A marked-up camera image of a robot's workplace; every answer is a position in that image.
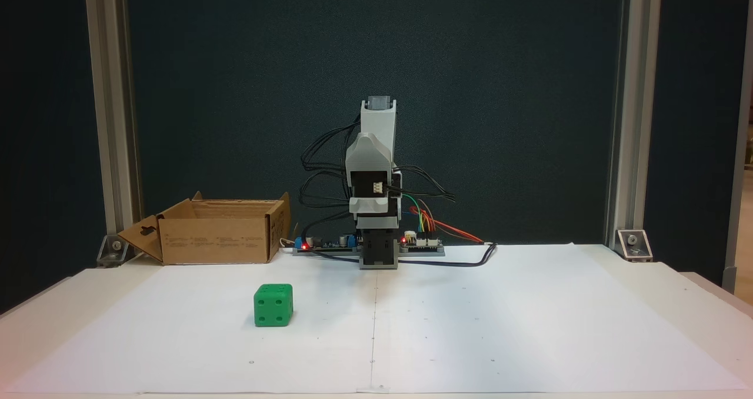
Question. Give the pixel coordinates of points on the circuit board with blue parts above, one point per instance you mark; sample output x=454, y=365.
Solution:
x=329, y=246

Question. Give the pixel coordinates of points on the green die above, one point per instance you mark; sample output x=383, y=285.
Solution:
x=272, y=308

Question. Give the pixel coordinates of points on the metal corner bracket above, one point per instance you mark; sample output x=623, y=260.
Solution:
x=113, y=250
x=634, y=245

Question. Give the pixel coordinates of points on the open cardboard box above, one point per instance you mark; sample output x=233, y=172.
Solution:
x=212, y=240

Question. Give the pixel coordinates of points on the aluminium frame post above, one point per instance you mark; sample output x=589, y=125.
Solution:
x=740, y=152
x=112, y=122
x=634, y=122

